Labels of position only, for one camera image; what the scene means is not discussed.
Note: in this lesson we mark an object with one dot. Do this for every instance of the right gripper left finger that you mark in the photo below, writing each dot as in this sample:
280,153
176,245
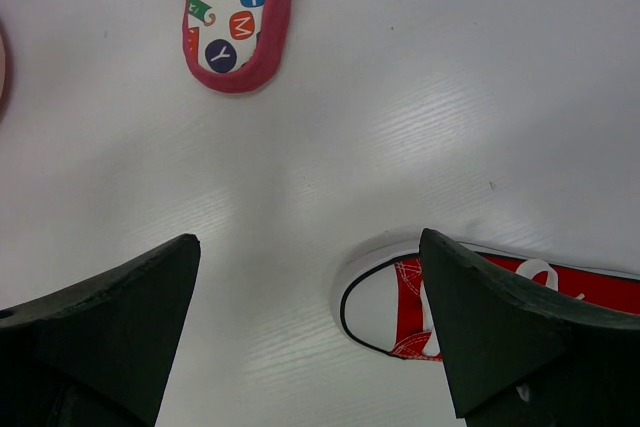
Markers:
99,352

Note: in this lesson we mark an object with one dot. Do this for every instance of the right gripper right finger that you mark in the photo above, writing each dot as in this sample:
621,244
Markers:
517,353

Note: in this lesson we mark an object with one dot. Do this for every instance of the red canvas sneaker right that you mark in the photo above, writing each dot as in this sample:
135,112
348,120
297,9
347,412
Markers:
379,301

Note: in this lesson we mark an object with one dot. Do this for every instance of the pink patterned flip-flop right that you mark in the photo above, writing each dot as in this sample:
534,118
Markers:
234,46

